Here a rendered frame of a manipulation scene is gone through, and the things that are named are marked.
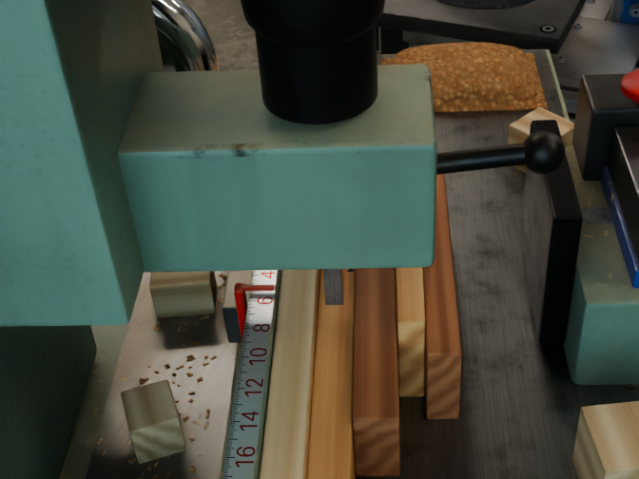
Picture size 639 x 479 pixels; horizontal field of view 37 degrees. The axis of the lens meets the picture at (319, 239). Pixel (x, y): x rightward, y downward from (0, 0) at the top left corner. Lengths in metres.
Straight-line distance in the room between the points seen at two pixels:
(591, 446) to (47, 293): 0.25
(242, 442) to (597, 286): 0.20
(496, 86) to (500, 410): 0.30
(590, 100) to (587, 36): 0.67
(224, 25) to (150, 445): 2.35
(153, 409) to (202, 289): 0.12
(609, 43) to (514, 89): 0.48
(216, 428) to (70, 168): 0.31
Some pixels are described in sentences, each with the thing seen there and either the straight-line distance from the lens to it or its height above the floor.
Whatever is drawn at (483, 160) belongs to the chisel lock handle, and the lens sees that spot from 0.45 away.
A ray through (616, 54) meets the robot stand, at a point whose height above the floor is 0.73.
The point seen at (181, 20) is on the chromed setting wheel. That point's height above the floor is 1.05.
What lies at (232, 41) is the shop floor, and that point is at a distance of 2.82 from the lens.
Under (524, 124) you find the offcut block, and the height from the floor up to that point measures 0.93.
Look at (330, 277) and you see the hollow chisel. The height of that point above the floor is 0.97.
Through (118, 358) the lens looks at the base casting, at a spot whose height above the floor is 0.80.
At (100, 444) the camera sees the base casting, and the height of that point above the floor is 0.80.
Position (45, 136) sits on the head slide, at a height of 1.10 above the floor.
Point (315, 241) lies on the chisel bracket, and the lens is 0.43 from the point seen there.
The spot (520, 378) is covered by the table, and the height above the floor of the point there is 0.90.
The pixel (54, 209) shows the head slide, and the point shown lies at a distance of 0.40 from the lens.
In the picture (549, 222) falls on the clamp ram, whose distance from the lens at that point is 0.50.
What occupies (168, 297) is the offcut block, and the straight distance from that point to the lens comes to 0.71.
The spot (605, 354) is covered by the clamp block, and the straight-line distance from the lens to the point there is 0.52.
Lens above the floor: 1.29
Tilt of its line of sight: 39 degrees down
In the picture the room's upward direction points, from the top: 5 degrees counter-clockwise
